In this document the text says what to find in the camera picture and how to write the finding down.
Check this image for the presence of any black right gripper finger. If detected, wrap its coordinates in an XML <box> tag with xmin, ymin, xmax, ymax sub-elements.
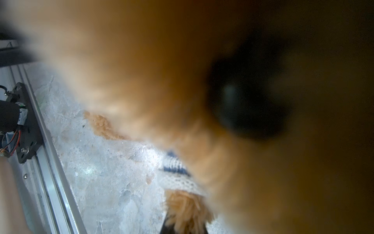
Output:
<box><xmin>159</xmin><ymin>215</ymin><xmax>175</xmax><ymax>234</ymax></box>

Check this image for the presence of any blue white striped sweater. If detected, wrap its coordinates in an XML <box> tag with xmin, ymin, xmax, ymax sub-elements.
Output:
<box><xmin>157</xmin><ymin>151</ymin><xmax>206</xmax><ymax>196</ymax></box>

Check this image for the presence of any brown teddy bear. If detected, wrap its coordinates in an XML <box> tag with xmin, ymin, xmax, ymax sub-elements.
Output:
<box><xmin>1</xmin><ymin>1</ymin><xmax>374</xmax><ymax>234</ymax></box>

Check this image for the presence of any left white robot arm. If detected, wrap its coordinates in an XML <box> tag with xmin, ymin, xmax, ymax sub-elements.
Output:
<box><xmin>1</xmin><ymin>100</ymin><xmax>28</xmax><ymax>133</ymax></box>

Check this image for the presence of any aluminium mounting rail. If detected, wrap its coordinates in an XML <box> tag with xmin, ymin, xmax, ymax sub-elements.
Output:
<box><xmin>1</xmin><ymin>65</ymin><xmax>87</xmax><ymax>234</ymax></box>

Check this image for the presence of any beige wooden handle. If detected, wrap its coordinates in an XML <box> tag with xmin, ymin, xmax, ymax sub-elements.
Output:
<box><xmin>1</xmin><ymin>157</ymin><xmax>32</xmax><ymax>234</ymax></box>

